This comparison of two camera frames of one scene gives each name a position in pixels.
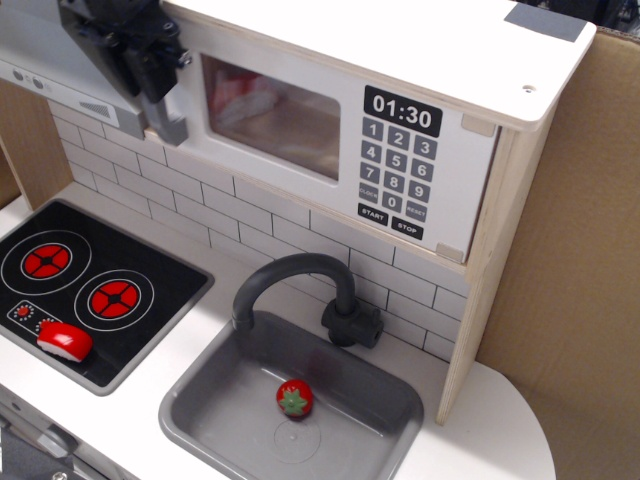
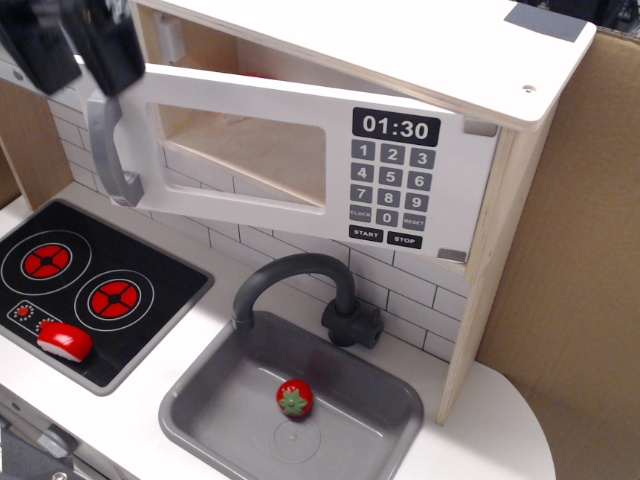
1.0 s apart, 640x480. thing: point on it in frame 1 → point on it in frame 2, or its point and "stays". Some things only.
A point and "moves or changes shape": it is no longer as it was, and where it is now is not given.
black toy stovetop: (62, 264) stays
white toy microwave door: (397, 164) moves or changes shape
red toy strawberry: (295, 398) stays
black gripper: (104, 25) → (105, 35)
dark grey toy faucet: (348, 320) stays
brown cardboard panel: (564, 321) stays
